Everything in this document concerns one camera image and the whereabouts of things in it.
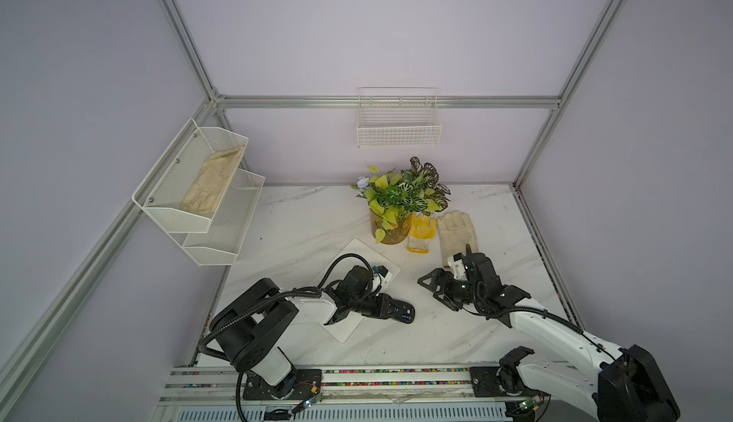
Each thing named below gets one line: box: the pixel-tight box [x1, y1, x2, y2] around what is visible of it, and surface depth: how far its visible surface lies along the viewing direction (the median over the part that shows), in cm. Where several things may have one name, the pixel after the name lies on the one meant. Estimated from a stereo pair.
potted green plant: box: [350, 156, 452, 245], surface depth 88 cm
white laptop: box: [324, 311, 365, 343], surface depth 84 cm
